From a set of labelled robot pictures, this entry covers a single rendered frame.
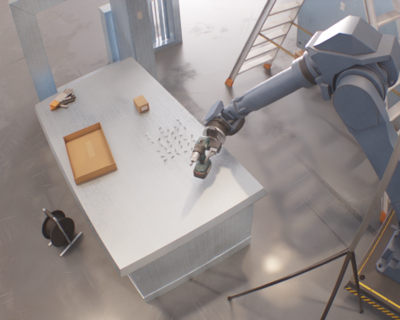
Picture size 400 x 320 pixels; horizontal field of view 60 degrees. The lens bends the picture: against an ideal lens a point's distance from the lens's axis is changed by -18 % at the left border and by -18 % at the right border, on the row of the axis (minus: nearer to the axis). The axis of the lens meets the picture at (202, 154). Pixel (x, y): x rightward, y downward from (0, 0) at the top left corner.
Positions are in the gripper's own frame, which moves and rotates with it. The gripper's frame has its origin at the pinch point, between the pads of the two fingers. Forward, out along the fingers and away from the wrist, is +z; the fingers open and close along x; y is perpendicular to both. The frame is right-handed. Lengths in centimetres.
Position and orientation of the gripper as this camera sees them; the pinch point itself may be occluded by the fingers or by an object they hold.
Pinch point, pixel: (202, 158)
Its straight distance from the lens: 231.1
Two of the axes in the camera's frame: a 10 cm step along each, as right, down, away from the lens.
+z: -3.8, 7.0, -6.0
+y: 0.5, 6.7, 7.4
